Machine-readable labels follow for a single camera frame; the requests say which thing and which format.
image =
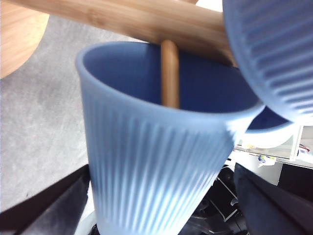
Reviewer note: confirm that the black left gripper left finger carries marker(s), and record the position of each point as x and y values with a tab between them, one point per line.
56	211

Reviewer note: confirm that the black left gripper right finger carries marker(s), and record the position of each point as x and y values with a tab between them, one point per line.
267	209

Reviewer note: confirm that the blue ribbed cup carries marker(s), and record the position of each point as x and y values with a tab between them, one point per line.
273	44
155	168

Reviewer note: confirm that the white shelf unit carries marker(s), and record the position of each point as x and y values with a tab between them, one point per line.
297	150

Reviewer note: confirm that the wooden mug tree stand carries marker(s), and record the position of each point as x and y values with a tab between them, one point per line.
197	25

